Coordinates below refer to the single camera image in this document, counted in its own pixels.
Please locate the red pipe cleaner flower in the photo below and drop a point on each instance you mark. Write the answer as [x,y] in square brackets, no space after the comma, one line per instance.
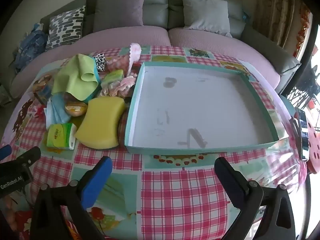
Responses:
[38,111]

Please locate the teal cardboard box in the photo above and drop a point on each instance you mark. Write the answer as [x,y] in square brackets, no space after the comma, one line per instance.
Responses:
[200,105]

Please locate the light grey cushion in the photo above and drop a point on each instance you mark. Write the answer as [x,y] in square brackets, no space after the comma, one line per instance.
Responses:
[205,12]

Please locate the pink fluffy cloth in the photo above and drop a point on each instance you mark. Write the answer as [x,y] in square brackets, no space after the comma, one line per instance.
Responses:
[116,63]

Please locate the beige patterned curtain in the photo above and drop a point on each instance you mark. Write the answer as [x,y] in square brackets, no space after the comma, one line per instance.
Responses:
[275,10]

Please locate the red perforated stool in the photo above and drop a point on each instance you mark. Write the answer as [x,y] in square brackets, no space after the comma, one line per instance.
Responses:
[314,150]

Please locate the blue denim cloth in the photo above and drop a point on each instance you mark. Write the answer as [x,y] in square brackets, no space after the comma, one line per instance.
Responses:
[30,47]

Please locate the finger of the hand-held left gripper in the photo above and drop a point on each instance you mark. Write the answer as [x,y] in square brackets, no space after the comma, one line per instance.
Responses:
[30,155]
[5,152]

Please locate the pink fluffy headband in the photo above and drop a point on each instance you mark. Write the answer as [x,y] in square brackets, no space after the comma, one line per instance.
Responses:
[135,52]

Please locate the soft bread bun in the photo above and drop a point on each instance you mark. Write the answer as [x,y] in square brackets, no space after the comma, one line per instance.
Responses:
[75,108]

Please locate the pink frilly cloth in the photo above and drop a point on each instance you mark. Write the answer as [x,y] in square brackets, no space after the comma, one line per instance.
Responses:
[122,83]

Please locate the purple cushion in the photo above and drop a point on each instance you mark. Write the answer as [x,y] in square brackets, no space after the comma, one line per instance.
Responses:
[120,7]

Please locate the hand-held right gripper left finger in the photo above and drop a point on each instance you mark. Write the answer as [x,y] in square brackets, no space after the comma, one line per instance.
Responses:
[98,180]

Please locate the grey sofa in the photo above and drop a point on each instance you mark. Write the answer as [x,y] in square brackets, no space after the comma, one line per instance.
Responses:
[160,10]

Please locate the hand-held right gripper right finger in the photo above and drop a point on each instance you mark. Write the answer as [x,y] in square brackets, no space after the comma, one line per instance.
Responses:
[226,180]

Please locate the leopard print scrunchie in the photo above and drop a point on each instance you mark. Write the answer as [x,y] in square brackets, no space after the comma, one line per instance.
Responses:
[100,60]

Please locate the blue face mask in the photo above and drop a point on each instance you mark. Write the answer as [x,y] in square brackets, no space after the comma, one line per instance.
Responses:
[62,117]
[53,105]

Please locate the yellow sponge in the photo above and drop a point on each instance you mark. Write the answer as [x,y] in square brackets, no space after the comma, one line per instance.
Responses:
[100,122]

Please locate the black metal railing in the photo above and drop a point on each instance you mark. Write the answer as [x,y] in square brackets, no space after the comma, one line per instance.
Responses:
[302,97]

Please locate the pink checked tablecloth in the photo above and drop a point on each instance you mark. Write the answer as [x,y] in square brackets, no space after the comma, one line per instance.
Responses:
[175,192]

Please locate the black white patterned cushion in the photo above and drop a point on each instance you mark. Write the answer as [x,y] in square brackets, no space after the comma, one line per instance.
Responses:
[65,25]

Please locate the red hanging ornament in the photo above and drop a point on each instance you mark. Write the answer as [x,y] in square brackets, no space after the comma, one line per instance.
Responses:
[303,27]

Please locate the green tissue pack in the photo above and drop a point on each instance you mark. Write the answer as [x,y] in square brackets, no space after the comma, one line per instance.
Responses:
[113,76]
[60,136]

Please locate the small teal object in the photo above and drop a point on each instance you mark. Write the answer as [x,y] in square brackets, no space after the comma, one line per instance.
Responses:
[246,16]

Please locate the green cloth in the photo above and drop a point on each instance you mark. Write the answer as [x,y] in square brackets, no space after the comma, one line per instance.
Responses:
[72,77]

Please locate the black phone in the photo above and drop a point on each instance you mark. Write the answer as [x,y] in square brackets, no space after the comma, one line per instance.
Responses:
[303,135]

